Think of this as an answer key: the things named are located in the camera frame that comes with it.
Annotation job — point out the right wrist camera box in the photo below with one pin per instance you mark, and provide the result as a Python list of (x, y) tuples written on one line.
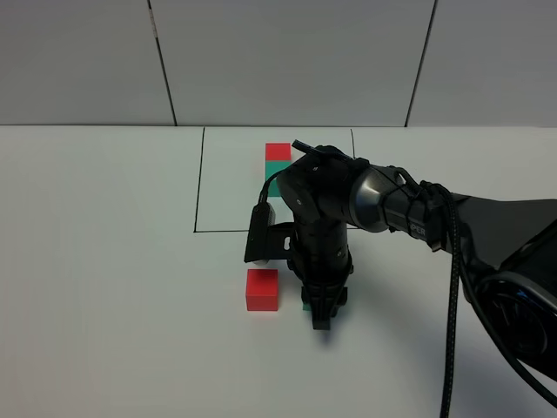
[(266, 240)]

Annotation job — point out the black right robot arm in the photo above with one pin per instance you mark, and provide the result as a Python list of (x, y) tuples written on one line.
[(503, 252)]

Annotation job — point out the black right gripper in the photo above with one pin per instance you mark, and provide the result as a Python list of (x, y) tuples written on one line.
[(321, 259)]

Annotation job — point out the red template block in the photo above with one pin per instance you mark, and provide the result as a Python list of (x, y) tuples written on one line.
[(278, 152)]

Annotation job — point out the green template block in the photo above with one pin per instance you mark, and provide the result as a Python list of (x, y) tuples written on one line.
[(272, 169)]

